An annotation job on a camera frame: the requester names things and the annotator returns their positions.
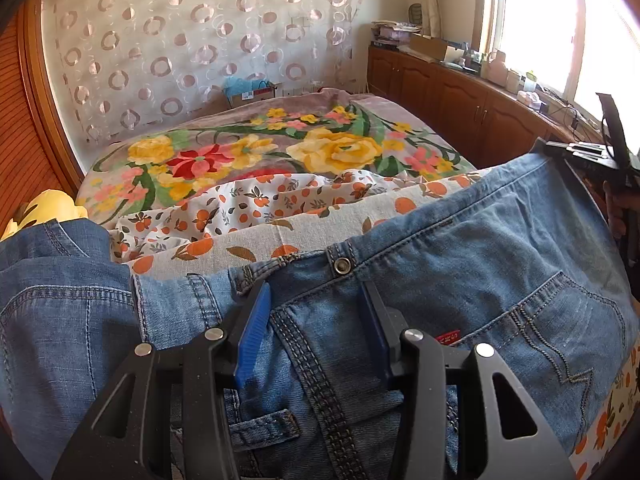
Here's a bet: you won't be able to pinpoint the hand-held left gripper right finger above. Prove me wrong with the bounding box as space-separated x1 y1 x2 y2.
361 281 576 480

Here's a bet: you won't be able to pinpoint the stack of papers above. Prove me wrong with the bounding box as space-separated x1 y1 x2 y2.
371 20 421 46

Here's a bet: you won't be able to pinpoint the window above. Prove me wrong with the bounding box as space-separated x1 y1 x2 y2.
480 0 640 121

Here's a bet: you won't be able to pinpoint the floral blanket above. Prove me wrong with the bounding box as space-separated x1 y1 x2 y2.
75 87 476 226

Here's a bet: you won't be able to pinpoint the small cardboard box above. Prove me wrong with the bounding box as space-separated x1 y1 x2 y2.
225 81 281 108

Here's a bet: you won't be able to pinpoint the orange print bedsheet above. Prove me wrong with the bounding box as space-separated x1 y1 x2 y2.
107 169 638 480

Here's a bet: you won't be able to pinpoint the circle patterned wall curtain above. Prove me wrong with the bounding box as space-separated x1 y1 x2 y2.
42 0 368 146

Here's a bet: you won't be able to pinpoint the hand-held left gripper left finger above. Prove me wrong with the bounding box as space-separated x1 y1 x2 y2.
52 282 272 480

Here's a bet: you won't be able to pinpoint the wooden headboard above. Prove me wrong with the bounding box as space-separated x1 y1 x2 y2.
0 0 86 241

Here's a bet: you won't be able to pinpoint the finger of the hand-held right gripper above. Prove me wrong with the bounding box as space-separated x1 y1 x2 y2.
532 139 610 163

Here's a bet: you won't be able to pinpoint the white plastic jug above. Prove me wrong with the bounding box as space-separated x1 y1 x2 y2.
487 50 508 83

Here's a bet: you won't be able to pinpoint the blue denim pants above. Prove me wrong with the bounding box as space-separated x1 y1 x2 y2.
132 152 640 480
0 220 146 480

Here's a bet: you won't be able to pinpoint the long wooden cabinet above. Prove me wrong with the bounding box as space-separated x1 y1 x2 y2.
367 45 606 171

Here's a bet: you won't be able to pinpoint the open cardboard box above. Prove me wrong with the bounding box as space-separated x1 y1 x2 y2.
410 34 463 63

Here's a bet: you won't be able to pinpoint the yellow plush toy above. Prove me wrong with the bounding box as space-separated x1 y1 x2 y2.
0 189 88 241

